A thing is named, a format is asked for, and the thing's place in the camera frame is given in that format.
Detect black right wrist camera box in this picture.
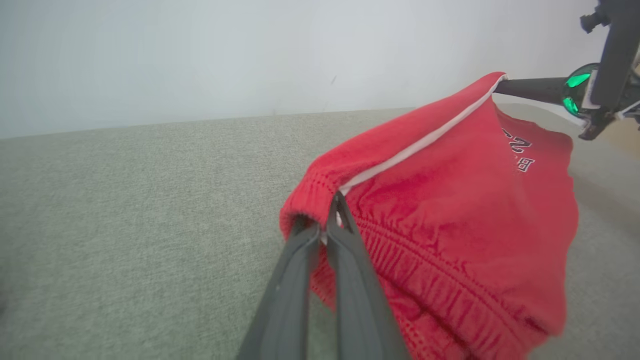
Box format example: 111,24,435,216
580,0,640,111

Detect red shorts with white stripe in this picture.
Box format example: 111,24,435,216
279,71,580,360

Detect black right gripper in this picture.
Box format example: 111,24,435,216
494,62,618,141

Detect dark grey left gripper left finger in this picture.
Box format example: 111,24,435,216
236,215,321,360

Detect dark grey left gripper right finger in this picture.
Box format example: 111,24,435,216
326,191,412,360

